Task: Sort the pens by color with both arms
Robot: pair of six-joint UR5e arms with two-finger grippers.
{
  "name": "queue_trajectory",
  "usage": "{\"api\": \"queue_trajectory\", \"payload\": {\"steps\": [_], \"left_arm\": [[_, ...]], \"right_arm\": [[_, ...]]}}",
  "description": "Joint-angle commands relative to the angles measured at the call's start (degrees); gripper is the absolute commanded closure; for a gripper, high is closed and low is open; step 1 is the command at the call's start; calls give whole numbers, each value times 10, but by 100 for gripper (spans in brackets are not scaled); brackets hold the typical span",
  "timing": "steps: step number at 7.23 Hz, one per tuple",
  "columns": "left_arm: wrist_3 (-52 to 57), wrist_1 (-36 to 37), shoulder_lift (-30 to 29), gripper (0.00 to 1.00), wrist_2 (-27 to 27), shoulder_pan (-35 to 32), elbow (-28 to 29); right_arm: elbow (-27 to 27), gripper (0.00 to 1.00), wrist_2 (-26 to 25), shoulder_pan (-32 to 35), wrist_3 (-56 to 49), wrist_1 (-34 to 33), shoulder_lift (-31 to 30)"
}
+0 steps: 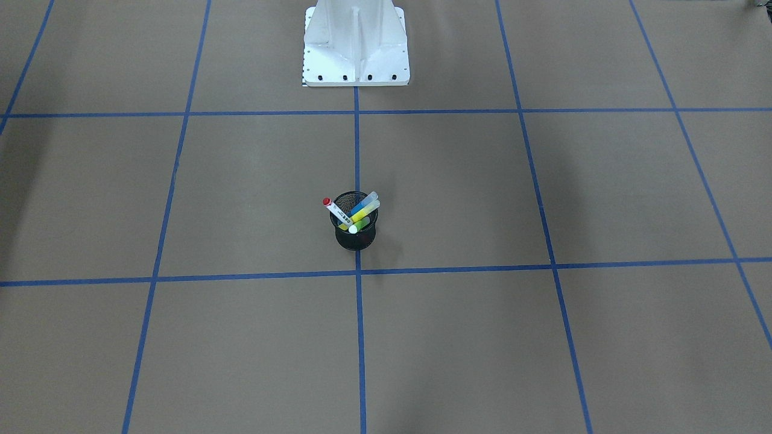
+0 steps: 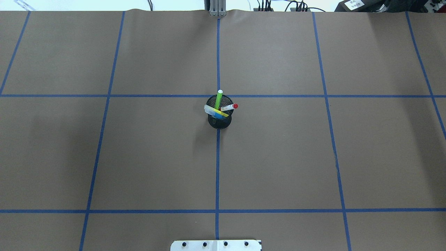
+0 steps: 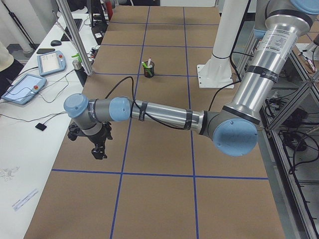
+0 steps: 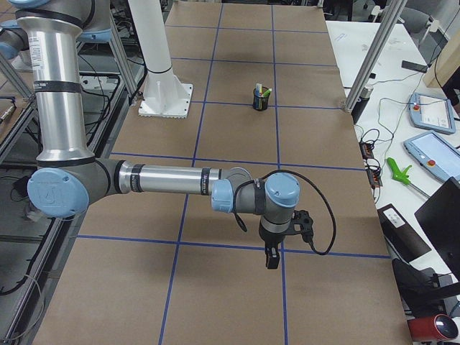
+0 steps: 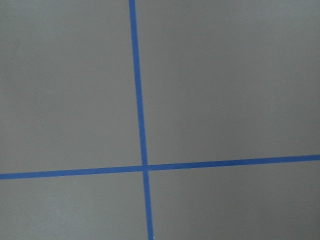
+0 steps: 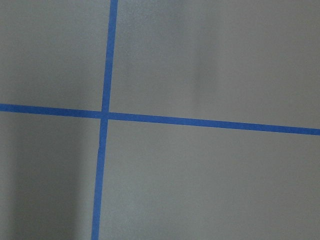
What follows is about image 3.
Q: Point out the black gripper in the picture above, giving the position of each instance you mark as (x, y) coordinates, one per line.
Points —
(95, 139)

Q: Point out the green highlighter pen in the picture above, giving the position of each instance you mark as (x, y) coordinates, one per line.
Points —
(147, 69)

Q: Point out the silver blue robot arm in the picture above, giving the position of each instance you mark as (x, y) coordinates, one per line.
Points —
(233, 130)

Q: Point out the small black square pad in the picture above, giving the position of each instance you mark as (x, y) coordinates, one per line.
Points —
(41, 126)

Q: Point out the black water bottle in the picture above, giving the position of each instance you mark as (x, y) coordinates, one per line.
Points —
(80, 72)

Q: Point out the near blue teach pendant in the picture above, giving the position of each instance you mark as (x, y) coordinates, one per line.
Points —
(25, 89)

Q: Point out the blue teach pendant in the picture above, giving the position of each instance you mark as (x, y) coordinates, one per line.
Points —
(25, 89)
(51, 63)

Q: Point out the black mesh pen cup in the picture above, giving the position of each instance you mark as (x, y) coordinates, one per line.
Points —
(151, 69)

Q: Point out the far blue teach pendant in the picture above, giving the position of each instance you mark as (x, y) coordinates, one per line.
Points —
(51, 63)

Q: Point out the black smartphone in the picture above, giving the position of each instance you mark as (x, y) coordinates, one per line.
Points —
(45, 50)

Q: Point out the black computer mouse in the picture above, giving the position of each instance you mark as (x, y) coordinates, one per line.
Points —
(55, 43)

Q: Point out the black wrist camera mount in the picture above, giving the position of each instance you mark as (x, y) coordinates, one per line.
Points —
(74, 131)

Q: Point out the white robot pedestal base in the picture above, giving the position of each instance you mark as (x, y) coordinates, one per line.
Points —
(216, 72)

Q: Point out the aluminium frame post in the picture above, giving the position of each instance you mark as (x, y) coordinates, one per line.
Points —
(76, 39)

